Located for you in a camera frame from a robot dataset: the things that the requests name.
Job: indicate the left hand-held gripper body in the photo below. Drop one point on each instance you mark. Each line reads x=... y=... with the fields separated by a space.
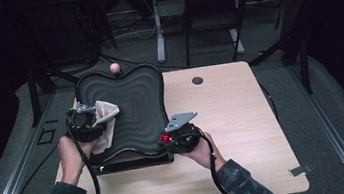
x=84 y=125

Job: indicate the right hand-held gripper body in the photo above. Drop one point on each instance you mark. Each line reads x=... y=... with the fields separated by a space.
x=185 y=139

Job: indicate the red ball knob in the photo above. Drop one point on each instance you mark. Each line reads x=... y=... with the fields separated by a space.
x=165 y=137

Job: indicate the beige wiping cloth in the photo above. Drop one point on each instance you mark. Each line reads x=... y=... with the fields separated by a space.
x=106 y=112

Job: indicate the black wavy tray stand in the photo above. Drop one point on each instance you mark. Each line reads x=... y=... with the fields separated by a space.
x=137 y=108

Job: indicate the person's right hand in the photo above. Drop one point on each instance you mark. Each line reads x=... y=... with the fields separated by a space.
x=206 y=156

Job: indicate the person's left hand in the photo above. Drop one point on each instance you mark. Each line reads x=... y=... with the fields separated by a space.
x=72 y=160

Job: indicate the round table grommet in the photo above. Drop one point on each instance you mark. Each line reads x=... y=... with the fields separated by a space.
x=197 y=80

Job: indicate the pink ball knob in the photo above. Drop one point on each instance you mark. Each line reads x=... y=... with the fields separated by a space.
x=114 y=68

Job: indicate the metal table clip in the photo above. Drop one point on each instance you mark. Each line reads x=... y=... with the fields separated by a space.
x=300 y=170

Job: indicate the black chair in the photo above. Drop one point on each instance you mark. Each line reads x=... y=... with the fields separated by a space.
x=215 y=7

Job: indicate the black metal frame stand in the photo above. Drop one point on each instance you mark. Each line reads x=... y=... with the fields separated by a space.
x=34 y=101
x=306 y=69

